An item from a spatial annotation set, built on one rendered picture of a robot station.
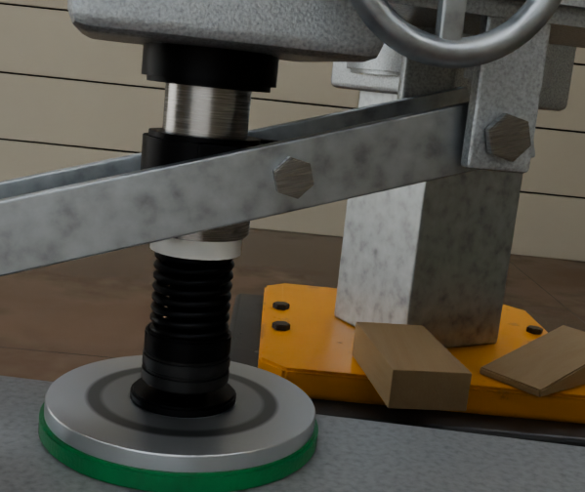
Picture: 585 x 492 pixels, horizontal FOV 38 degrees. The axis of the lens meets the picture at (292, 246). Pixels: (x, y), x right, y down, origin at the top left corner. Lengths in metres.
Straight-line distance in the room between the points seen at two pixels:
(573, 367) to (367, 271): 0.33
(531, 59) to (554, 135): 6.28
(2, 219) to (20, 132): 6.30
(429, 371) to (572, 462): 0.33
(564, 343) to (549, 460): 0.58
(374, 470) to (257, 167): 0.25
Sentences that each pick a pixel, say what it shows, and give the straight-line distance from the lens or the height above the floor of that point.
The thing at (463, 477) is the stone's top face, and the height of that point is 0.87.
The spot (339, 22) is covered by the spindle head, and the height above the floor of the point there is 1.19.
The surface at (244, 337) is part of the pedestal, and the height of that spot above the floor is 0.74.
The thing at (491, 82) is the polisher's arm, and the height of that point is 1.17.
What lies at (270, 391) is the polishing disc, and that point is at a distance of 0.73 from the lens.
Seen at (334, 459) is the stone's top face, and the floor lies 0.87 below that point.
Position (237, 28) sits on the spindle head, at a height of 1.18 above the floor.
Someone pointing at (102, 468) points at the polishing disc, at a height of 0.88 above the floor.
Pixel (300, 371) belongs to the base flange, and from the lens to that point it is 1.16.
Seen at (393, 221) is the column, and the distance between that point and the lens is 1.28.
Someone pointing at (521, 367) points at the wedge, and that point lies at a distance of 1.24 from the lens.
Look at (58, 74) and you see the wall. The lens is 6.81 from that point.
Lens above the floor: 1.15
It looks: 11 degrees down
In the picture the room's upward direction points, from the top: 6 degrees clockwise
